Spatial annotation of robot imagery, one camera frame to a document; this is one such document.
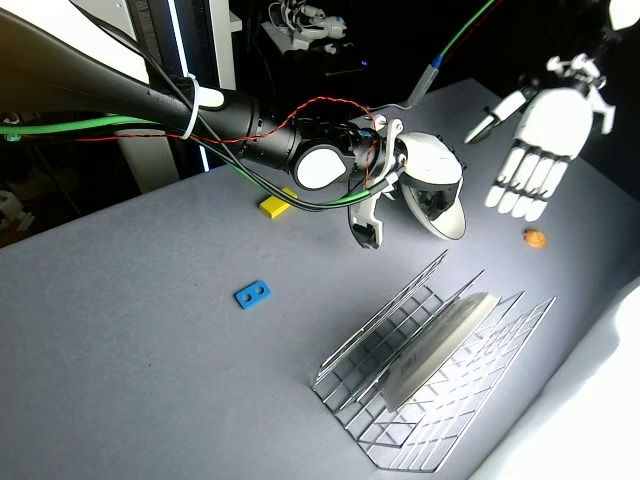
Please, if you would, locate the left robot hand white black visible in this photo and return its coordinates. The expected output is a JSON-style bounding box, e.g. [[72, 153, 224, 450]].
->
[[463, 85, 601, 224]]

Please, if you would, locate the grey plug blue tip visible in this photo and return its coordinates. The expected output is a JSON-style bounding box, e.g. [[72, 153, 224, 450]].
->
[[407, 53, 444, 107]]

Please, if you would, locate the black box blue light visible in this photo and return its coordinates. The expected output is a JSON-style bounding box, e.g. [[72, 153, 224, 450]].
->
[[324, 44, 371, 79]]

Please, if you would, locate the white gadget in background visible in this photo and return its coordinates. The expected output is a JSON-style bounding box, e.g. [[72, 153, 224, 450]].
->
[[262, 0, 349, 55]]

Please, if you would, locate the yellow rectangular block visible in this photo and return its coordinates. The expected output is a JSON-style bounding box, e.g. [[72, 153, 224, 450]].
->
[[258, 187, 299, 220]]

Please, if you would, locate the blue block with two holes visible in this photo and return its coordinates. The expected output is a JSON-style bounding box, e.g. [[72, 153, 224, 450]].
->
[[233, 279, 274, 311]]

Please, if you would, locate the white robot column blue strip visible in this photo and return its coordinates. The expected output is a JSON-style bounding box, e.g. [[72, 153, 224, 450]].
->
[[117, 0, 244, 194]]

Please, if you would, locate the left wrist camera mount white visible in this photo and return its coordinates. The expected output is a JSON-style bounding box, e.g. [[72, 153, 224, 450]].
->
[[589, 74, 617, 136]]

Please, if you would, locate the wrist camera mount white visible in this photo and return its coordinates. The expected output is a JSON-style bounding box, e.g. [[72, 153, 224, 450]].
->
[[348, 172, 401, 250], [589, 74, 617, 136]]

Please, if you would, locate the left arm red cable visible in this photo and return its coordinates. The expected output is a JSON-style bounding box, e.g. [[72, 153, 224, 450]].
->
[[442, 0, 507, 65]]

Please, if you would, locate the left arm green cable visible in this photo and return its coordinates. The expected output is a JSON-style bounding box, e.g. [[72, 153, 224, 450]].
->
[[439, 0, 496, 57]]

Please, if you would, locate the arm green cable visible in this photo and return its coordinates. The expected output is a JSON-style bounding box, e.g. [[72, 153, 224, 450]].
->
[[0, 113, 389, 212], [439, 0, 496, 57]]

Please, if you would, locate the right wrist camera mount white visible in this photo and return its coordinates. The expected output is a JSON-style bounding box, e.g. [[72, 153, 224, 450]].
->
[[348, 172, 401, 250]]

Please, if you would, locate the right arm red twisted wire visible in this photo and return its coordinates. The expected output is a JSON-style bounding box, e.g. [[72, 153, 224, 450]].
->
[[74, 96, 384, 189]]

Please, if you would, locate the silver wire plate shelf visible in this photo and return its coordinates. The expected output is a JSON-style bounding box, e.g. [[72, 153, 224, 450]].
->
[[312, 249, 557, 472]]

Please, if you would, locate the right arm green cable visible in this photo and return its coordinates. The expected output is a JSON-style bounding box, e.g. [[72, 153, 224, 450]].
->
[[0, 113, 389, 212]]

